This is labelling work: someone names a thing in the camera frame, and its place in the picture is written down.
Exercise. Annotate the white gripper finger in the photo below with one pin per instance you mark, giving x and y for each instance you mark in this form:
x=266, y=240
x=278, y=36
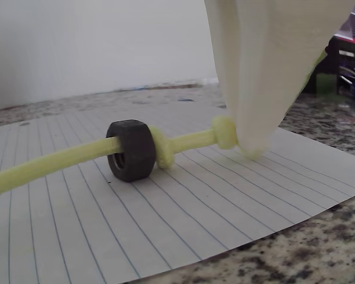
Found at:
x=269, y=59

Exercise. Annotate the black hex nut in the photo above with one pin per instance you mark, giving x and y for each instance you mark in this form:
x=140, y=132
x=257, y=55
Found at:
x=136, y=148

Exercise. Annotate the lined white paper sheet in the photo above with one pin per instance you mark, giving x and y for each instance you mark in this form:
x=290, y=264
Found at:
x=195, y=207

